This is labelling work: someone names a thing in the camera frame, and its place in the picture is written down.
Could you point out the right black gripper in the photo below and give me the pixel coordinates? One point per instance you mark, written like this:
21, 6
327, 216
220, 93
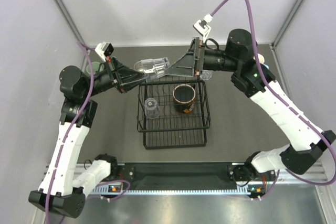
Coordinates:
187, 65

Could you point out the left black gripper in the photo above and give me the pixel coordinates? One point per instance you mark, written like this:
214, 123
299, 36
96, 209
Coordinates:
124, 77

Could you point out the small clear glass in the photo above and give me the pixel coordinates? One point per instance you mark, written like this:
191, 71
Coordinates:
151, 108
154, 68

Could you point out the red and black skull mug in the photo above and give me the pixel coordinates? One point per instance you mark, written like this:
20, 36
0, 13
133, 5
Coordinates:
184, 96

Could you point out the light blue ceramic mug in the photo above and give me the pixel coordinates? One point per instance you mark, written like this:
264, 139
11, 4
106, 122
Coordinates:
262, 60

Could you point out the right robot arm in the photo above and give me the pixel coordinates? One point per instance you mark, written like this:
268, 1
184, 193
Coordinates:
307, 142

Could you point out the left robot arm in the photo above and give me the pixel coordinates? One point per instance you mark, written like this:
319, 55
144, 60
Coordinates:
61, 192

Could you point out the small steel cup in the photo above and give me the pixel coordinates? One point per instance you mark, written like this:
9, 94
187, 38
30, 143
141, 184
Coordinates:
138, 66

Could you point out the clear faceted glass tumbler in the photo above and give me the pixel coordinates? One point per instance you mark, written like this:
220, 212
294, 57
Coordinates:
206, 75

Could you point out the mint green plastic cup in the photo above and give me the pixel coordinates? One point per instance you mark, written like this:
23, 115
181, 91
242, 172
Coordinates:
95, 68

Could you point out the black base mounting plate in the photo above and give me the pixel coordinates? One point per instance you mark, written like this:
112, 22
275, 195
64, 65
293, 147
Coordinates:
177, 175

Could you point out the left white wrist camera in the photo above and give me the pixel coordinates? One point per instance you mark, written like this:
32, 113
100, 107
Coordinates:
104, 50

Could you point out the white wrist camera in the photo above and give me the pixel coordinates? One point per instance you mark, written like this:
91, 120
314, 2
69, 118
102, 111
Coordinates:
104, 50
202, 26

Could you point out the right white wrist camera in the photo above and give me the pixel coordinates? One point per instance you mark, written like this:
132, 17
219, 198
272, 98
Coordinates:
202, 26

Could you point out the black wire dish rack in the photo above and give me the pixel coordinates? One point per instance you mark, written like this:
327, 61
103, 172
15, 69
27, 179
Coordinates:
172, 129

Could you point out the slotted aluminium cable duct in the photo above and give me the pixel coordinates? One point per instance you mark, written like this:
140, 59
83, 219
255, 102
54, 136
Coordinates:
237, 190

